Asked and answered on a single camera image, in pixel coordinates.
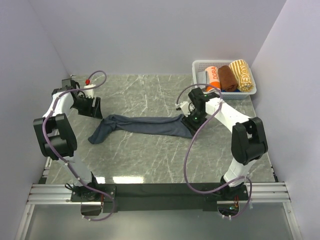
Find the orange white rolled towel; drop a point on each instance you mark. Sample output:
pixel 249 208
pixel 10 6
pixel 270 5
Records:
pixel 212 77

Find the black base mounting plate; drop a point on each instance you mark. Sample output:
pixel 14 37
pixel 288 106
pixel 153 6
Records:
pixel 156 197

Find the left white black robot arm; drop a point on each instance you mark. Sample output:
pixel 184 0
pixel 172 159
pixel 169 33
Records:
pixel 57 139

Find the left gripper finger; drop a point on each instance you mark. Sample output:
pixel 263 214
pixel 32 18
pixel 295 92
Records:
pixel 94 103
pixel 98 112

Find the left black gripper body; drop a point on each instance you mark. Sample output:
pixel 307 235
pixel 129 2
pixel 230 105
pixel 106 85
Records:
pixel 84 105

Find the white plastic basket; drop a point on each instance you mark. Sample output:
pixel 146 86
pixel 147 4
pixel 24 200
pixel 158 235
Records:
pixel 201 65

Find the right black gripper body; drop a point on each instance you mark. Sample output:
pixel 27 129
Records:
pixel 196 119

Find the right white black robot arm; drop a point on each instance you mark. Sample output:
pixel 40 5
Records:
pixel 248 138

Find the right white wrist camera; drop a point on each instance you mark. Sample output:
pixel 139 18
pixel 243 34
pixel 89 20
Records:
pixel 185 107

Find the grey folded towel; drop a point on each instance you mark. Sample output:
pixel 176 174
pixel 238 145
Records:
pixel 201 78

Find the yellow striped rolled towel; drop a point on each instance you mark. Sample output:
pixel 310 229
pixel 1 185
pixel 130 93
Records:
pixel 242 74

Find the blue towel in basket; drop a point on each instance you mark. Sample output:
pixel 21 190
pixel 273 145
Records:
pixel 232 92

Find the brown rolled towel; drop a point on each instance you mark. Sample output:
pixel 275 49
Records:
pixel 227 79

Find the dark blue towel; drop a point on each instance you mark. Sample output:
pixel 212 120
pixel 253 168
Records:
pixel 163 126

